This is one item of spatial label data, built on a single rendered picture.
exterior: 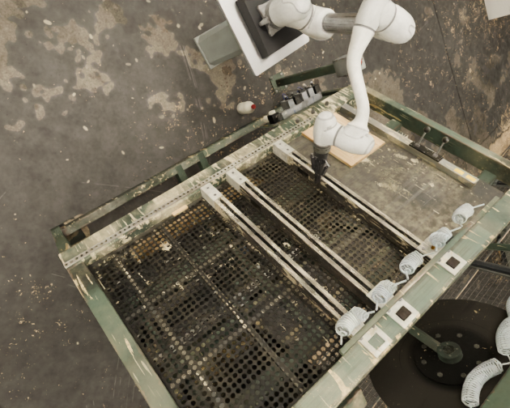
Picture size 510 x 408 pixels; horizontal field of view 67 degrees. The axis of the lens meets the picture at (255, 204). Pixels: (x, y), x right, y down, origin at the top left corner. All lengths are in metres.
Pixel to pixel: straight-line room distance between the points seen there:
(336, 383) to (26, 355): 2.19
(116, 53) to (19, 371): 2.24
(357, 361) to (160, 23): 2.54
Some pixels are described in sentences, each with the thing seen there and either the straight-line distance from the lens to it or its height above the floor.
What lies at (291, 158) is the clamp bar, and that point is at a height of 1.05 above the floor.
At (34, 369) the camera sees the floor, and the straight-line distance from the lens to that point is 3.19.
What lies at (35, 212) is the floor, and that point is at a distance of 2.86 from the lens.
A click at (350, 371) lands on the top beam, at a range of 1.58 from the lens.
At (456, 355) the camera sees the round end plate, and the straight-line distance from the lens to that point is 2.15.
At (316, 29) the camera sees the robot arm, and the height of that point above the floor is 1.06.
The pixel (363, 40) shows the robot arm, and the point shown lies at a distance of 1.89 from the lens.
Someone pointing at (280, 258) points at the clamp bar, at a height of 1.43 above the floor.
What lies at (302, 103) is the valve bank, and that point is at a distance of 2.69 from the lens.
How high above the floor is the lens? 2.83
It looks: 58 degrees down
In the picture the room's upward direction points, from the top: 103 degrees clockwise
